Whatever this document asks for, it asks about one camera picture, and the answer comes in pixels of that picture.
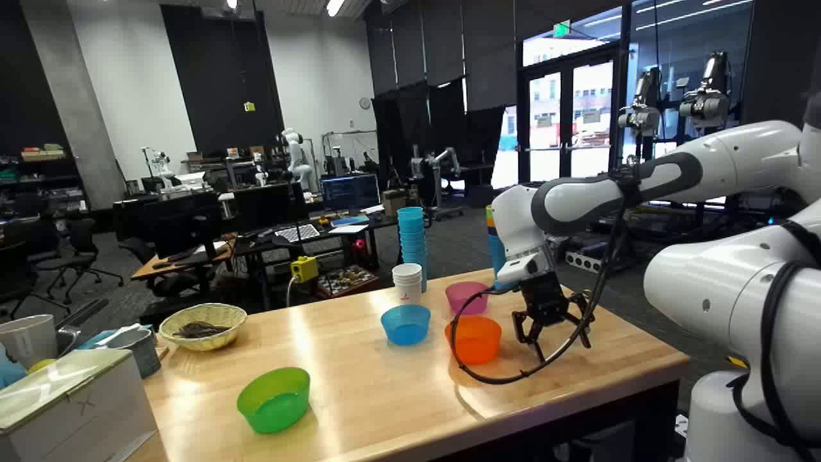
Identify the grey background robot arm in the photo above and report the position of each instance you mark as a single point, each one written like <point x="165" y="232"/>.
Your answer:
<point x="440" y="161"/>

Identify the green plastic bowl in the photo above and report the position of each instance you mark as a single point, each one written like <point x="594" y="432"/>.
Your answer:
<point x="273" y="400"/>

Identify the black office chair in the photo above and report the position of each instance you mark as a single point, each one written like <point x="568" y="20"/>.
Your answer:
<point x="79" y="247"/>

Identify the yellow paper sign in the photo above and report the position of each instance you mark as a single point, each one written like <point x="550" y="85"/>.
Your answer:
<point x="249" y="106"/>

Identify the large white plastic cup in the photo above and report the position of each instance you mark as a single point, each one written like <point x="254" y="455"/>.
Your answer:
<point x="27" y="338"/>

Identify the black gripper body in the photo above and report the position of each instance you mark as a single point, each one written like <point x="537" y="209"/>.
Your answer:
<point x="544" y="298"/>

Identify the white cardboard box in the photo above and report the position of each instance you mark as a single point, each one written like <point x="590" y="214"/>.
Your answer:
<point x="68" y="411"/>

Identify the white humanoid robot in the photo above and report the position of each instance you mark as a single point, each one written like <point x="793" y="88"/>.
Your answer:
<point x="295" y="159"/>

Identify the black computer monitor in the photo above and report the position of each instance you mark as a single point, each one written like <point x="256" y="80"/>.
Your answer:
<point x="268" y="207"/>
<point x="169" y="219"/>

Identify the grey device on stand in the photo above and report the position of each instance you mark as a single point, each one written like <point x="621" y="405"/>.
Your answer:
<point x="705" y="93"/>
<point x="643" y="106"/>

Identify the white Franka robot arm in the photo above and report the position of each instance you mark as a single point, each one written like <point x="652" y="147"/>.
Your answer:
<point x="752" y="291"/>

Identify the blue lit computer screen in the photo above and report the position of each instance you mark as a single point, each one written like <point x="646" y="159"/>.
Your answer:
<point x="350" y="192"/>

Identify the green exit sign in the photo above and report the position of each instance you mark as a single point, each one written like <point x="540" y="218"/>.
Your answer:
<point x="559" y="30"/>

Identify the orange plastic bowl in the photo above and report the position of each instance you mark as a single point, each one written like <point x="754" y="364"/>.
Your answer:
<point x="473" y="341"/>

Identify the blue cup stack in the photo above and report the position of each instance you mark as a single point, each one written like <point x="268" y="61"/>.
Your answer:
<point x="410" y="234"/>

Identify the pink plastic cup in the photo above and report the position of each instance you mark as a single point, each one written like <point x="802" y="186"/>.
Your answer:
<point x="466" y="298"/>

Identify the blue plastic bowl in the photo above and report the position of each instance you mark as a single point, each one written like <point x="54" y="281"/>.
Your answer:
<point x="407" y="324"/>

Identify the small yellow box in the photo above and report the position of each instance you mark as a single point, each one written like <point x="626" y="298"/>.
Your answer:
<point x="303" y="269"/>

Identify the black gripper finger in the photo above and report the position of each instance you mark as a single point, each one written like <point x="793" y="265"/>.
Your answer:
<point x="522" y="327"/>
<point x="582" y="324"/>

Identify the white cup stack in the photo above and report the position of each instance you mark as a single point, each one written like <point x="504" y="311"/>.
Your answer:
<point x="409" y="281"/>

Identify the glass double door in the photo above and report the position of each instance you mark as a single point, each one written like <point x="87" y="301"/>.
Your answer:
<point x="564" y="120"/>

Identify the crate of mixed items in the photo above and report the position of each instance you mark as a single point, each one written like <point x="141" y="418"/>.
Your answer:
<point x="347" y="281"/>

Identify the woven yellow basket bowl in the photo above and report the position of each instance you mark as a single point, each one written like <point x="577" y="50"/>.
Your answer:
<point x="204" y="327"/>

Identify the grey metal container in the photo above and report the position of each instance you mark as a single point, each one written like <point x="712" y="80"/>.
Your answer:
<point x="128" y="346"/>

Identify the small wooden desk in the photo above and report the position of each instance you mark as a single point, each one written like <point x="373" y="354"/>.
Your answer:
<point x="176" y="261"/>

